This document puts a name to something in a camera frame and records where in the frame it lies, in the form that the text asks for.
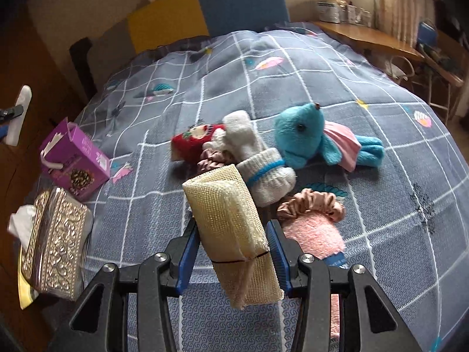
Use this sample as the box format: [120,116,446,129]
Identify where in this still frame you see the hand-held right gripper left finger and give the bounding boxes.
[47,220,201,352]

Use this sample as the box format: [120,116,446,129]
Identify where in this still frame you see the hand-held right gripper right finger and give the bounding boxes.
[266,219,423,352]

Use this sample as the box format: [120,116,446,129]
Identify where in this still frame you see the beige mesh cloth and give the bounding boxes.
[182,164,285,309]

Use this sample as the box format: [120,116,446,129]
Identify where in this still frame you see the dusty pink scrunchie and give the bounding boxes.
[198,147,236,175]

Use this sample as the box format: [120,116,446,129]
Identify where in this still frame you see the red patterned sock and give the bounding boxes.
[171,123,228,164]

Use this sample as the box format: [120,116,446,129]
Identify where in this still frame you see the white fluffy sock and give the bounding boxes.
[203,112,274,166]

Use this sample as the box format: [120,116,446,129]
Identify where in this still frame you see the pink satin scrunchie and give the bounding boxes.
[276,188,346,223]

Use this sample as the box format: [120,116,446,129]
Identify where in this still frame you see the black rolled mat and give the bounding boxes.
[69,37,98,99]

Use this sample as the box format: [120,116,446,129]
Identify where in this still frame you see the purple cardboard box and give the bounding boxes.
[40,117,111,202]

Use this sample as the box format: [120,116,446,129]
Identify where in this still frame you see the white tissue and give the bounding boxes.
[8,205,37,250]

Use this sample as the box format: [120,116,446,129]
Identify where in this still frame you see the blue plush toy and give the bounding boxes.
[275,103,385,172]

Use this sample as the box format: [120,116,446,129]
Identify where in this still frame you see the yellow booklet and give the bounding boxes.
[18,275,39,310]

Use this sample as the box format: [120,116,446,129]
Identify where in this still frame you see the wooden desk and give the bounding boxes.
[314,20,464,89]

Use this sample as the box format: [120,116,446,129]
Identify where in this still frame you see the grey yellow blue headboard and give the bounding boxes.
[90,0,292,57]

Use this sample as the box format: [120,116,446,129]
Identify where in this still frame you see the silver tin box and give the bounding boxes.
[346,4,373,27]
[316,0,349,23]

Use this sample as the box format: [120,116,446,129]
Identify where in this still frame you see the blue bag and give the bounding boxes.
[418,20,439,49]

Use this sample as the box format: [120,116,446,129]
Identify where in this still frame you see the beige curtain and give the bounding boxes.
[374,0,434,45]

